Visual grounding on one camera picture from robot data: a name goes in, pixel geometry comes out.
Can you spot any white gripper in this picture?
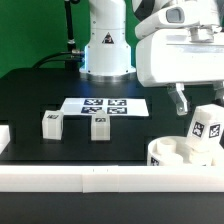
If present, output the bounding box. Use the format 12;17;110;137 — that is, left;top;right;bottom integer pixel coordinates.
136;29;224;116

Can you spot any white round stool seat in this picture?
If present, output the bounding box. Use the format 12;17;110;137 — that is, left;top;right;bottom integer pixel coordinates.
147;136;224;167

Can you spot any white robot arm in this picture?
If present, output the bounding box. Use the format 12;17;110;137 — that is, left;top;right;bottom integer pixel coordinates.
80;0;224;115

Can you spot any white marker sheet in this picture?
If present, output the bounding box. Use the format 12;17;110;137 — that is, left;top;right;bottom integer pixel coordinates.
60;98;149;117

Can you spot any black pole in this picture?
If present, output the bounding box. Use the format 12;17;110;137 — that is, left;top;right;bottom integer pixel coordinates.
64;0;80;52

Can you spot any white left fence bar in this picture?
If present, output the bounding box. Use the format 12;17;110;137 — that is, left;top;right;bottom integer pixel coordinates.
0;125;10;154

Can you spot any white fence bar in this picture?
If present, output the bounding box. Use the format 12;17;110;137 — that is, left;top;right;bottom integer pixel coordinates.
0;125;10;154
0;165;224;193

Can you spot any white front fence bar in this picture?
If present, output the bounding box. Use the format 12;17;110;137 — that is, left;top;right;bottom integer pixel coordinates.
0;165;224;193

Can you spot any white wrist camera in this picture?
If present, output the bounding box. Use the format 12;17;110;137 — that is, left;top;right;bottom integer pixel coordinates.
135;1;214;39

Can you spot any black cable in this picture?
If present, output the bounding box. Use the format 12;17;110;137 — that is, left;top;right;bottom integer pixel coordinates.
32;49;87;69

